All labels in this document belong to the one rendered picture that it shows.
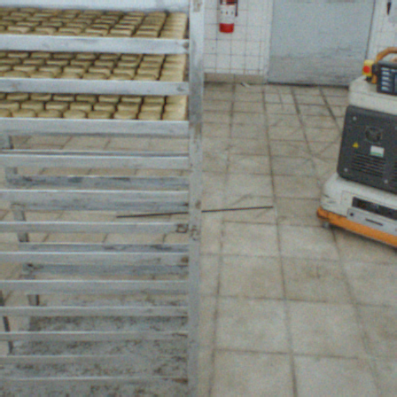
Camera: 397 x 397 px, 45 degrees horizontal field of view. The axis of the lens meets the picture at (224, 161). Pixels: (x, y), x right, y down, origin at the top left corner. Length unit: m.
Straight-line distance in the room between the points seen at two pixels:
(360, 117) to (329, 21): 2.75
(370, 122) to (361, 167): 0.24
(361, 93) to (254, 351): 1.28
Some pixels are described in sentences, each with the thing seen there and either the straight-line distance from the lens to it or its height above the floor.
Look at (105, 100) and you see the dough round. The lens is 1.24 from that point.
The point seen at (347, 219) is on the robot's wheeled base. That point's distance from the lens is 2.60.
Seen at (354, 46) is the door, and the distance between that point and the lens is 5.21.
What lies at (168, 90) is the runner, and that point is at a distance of 1.05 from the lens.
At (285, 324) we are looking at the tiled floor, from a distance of 2.10.
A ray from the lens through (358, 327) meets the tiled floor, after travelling 2.16.
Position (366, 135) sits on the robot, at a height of 0.56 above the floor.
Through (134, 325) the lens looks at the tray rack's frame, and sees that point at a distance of 1.87.
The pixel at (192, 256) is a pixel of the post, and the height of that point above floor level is 0.72.
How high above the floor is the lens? 1.45
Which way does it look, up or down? 26 degrees down
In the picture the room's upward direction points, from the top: 2 degrees clockwise
